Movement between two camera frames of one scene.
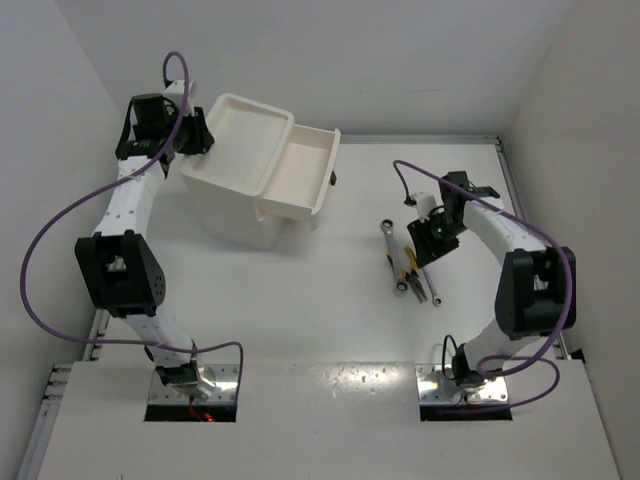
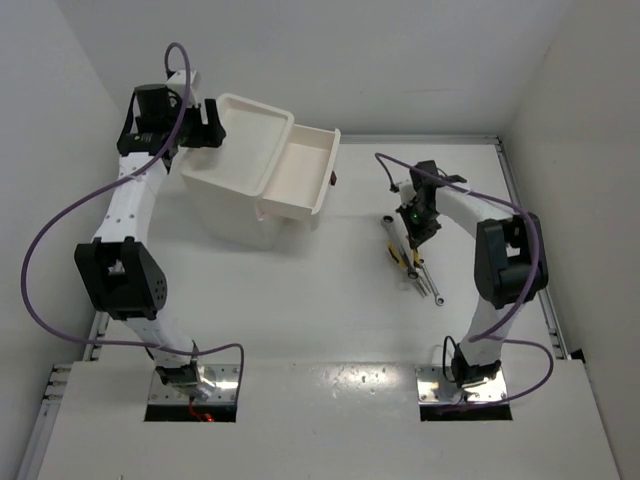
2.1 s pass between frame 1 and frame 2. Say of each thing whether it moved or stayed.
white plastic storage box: stayed
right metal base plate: stayed
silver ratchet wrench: moved
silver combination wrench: stayed
